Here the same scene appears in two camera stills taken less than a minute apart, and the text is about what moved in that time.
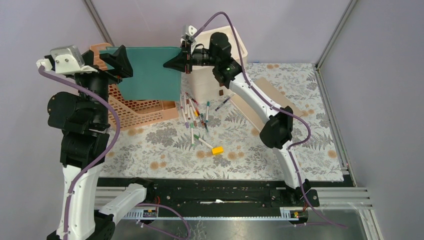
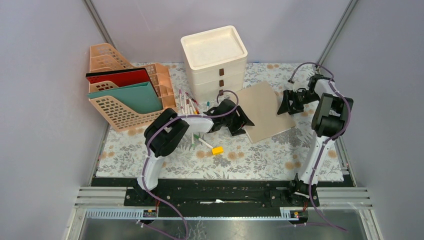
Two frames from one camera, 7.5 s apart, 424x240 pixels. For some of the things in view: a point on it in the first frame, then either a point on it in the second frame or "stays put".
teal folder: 151,80 → 139,98
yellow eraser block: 217,150 stays put
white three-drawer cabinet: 201,82 stays put
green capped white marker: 202,141 stays put
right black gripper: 181,60 → 290,95
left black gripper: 119,58 → 241,121
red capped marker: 192,98 stays put
